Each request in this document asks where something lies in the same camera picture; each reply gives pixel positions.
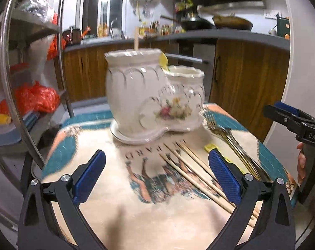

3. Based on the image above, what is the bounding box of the wooden chopstick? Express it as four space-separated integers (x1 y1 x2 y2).
178 143 217 181
173 142 222 190
133 26 139 51
164 143 260 219
159 152 257 228

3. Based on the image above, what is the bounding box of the gold metal fork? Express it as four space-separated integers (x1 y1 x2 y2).
203 109 263 181

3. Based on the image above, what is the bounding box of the yellow plastic scoop utensil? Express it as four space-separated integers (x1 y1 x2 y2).
204 143 247 174

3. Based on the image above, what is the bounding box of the kitchen counter with wood cabinets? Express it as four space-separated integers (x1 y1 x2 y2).
63 30 290 141

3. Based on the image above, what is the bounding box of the kitchen sink faucet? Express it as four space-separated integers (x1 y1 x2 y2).
110 19 123 39

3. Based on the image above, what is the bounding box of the kitchen window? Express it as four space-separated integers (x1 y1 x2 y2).
82 0 123 37

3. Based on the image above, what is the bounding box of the right hand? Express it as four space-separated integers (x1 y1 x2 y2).
297 142 306 184

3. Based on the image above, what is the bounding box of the printed horse placemat cloth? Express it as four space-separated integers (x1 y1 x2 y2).
41 103 298 250

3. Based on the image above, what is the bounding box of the yellow object on shelf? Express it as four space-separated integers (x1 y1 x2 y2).
0 114 11 126

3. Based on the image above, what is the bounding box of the metal storage shelf rack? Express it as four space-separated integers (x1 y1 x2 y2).
0 0 75 162

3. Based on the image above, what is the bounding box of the red plastic bag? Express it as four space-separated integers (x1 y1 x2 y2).
14 81 60 115

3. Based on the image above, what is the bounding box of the white floral ceramic utensil holder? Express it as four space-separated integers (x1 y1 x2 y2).
105 49 205 145

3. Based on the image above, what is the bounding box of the brown cooking pot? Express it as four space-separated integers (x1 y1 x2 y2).
197 5 253 31

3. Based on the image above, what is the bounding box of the black wok pan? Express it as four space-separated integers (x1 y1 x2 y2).
160 14 216 32

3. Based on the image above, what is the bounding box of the yellow plastic scoop in holder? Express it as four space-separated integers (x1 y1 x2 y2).
159 52 170 72

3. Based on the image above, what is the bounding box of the wooden chopstick in holder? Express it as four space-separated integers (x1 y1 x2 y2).
133 26 139 51

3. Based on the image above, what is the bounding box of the clear plastic bag on shelf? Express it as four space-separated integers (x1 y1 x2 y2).
17 0 57 24

